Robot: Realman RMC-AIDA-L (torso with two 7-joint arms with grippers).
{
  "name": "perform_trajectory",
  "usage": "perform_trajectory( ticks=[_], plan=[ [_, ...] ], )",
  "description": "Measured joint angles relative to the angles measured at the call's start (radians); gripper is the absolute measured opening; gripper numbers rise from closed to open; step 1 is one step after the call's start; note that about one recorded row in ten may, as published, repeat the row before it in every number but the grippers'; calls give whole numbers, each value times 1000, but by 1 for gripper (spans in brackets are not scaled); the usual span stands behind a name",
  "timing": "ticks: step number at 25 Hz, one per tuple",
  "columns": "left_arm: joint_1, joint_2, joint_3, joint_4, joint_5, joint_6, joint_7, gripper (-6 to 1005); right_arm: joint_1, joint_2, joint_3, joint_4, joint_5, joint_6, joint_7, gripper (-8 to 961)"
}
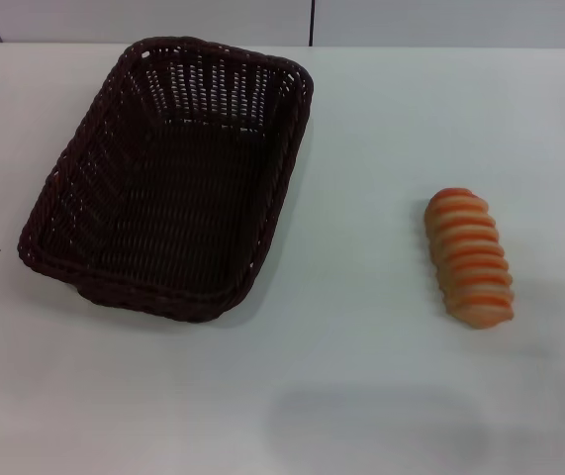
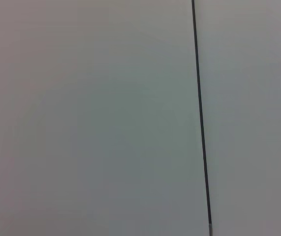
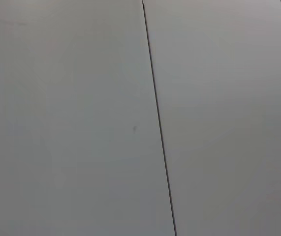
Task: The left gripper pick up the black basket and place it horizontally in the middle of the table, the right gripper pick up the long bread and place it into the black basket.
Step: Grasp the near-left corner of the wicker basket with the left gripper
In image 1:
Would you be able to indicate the dark brown woven basket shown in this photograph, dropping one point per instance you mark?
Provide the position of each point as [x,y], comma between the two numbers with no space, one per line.
[173,198]

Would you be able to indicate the orange striped bread loaf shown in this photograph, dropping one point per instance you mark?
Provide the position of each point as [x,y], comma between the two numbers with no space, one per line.
[470,257]

